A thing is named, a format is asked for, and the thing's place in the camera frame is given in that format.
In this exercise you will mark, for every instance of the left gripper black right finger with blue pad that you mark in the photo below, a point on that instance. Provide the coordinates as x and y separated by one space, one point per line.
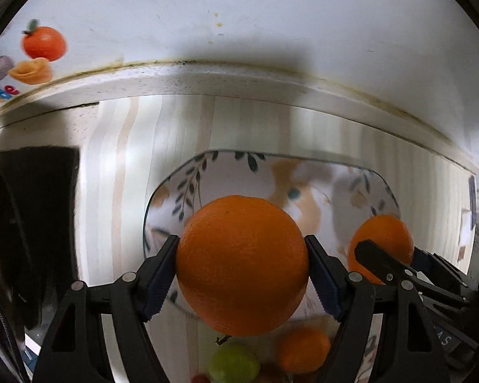
408 348

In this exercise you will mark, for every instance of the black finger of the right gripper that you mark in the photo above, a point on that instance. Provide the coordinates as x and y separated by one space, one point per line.
441 272
392 271

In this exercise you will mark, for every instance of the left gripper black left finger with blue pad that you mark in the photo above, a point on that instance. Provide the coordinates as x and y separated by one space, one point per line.
74 348

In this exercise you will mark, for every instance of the small orange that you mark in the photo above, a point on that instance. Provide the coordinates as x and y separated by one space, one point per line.
390 234
302 350

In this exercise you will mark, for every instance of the large orange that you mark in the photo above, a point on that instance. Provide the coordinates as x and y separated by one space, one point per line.
242 265

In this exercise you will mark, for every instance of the red cherry tomato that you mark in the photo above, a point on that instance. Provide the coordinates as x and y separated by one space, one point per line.
200 378
271 373

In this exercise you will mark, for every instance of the floral white fruit plate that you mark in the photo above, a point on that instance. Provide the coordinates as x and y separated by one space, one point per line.
330 200

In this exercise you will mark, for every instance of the black induction cooktop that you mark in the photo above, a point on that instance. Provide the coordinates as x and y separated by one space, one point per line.
37 239

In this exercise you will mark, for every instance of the green apple left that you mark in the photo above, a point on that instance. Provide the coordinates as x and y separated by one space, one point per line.
233 363

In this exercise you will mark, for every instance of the colourful wall sticker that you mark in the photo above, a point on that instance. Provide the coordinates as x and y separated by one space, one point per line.
42 45

